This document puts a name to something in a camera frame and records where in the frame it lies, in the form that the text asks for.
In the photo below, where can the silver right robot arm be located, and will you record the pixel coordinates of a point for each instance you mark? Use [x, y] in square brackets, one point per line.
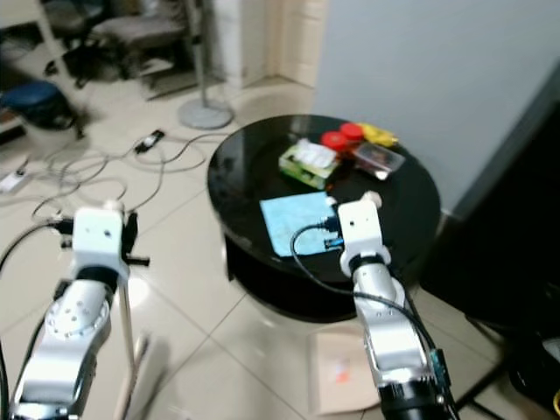
[389, 328]

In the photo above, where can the green and white box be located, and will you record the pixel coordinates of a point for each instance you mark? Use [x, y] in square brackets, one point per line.
[308, 164]

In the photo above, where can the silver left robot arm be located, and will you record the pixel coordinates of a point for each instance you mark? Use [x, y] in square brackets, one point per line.
[61, 341]

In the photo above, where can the blue lidded bin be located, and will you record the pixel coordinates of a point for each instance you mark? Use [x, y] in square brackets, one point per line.
[44, 109]

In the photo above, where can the clear plastic container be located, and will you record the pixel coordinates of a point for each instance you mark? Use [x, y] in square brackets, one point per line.
[378, 160]

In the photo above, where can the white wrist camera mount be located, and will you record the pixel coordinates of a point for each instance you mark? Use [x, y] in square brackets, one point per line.
[96, 232]
[359, 229]

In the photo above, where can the light blue cloth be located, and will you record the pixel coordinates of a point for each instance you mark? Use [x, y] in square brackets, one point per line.
[296, 223]

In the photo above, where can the black power adapter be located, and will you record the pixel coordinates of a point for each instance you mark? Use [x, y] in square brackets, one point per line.
[150, 142]

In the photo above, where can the white desk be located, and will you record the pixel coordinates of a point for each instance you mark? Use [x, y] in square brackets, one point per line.
[17, 10]

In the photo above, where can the grey floor fan stand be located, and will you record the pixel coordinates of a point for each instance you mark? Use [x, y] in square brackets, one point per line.
[206, 114]

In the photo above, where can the red round lid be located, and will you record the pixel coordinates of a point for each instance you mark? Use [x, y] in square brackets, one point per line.
[353, 130]
[333, 140]

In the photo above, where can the dark cabinet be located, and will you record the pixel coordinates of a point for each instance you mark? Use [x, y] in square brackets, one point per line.
[507, 227]

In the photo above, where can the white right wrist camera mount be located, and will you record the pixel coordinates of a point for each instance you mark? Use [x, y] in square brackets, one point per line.
[359, 229]

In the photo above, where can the round black coffee table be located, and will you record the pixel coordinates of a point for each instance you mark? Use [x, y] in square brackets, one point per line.
[245, 175]

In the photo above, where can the white power strip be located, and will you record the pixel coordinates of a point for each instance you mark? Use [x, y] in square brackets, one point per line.
[13, 181]

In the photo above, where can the yellow wrapper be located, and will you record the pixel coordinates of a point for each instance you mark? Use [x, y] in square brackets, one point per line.
[380, 135]

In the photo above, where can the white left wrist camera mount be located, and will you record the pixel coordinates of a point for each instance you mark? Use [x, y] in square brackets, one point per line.
[96, 232]

